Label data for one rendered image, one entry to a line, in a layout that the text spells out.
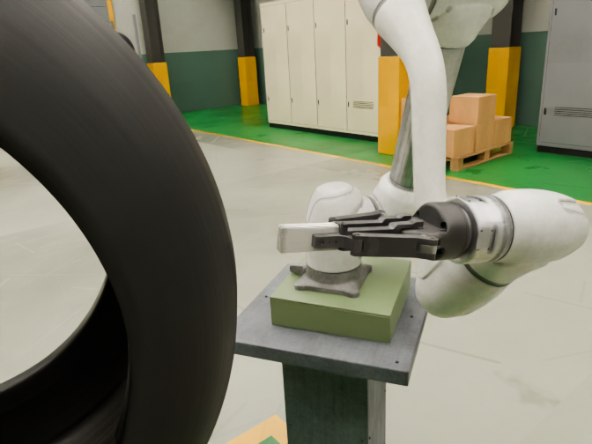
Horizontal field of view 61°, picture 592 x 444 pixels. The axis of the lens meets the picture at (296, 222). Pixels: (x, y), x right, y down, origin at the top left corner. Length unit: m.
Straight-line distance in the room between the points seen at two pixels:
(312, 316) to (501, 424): 1.04
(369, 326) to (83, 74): 1.08
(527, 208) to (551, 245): 0.06
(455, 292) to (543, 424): 1.44
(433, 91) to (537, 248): 0.32
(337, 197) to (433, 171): 0.45
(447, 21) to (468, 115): 4.97
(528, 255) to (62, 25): 0.58
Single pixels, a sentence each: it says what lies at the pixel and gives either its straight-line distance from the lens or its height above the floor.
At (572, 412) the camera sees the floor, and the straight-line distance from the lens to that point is 2.29.
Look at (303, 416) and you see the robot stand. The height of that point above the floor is 0.34.
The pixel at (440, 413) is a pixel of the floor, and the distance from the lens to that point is 2.14.
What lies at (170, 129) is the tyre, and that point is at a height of 1.31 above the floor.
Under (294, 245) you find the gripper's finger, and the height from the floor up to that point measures 1.15.
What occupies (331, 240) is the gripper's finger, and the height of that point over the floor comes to 1.15.
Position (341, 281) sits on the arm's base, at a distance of 1.35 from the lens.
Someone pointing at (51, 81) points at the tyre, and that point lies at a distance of 0.31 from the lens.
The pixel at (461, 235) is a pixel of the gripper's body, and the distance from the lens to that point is 0.64.
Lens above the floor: 1.36
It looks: 19 degrees down
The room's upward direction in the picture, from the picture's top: 3 degrees counter-clockwise
